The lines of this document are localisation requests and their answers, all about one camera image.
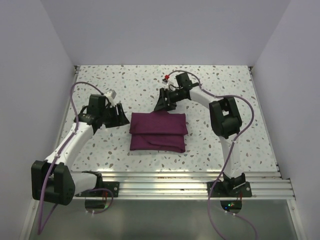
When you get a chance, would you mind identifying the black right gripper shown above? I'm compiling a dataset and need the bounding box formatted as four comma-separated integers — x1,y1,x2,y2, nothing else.
154,87,184,114

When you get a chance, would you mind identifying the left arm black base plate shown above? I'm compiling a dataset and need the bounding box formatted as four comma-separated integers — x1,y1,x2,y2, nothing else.
101,181,120,199

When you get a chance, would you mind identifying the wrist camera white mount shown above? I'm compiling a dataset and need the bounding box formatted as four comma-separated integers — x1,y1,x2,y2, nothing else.
162,74,174,89
103,90,117,107

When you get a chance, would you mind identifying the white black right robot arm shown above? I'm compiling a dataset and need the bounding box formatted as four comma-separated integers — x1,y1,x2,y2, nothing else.
154,72,246,197

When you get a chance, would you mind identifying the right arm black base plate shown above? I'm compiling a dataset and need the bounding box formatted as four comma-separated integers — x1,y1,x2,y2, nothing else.
206,181,253,198

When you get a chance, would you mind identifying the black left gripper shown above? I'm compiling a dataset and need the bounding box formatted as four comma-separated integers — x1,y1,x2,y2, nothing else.
99,103,129,128

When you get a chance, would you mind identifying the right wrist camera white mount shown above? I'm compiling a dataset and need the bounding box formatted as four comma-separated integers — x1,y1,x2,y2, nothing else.
162,74,174,89

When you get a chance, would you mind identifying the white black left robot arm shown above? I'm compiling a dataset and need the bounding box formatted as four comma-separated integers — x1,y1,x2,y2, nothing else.
31,90,130,206

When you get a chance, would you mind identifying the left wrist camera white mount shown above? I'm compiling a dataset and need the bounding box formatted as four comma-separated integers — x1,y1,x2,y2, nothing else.
103,90,117,107

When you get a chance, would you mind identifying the purple cloth mat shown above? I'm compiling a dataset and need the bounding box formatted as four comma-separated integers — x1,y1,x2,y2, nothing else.
129,111,188,153

